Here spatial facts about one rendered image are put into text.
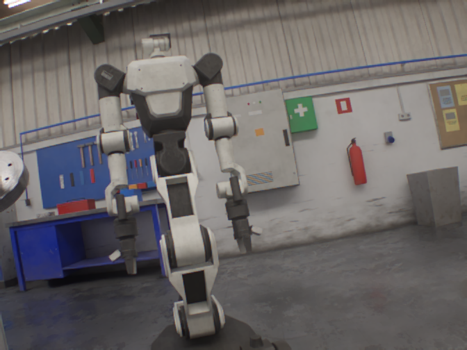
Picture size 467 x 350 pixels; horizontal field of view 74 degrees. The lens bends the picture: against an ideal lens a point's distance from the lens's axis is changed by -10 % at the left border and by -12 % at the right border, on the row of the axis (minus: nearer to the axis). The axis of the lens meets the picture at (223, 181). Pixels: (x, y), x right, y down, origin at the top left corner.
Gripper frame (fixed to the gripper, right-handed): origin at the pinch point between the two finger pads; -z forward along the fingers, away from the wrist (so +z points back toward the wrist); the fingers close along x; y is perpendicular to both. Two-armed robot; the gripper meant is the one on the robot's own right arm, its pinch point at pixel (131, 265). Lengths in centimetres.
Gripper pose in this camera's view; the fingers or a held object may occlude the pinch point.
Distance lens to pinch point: 132.9
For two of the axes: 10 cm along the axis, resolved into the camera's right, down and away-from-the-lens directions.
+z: -2.0, -9.5, 2.4
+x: 1.5, -2.7, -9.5
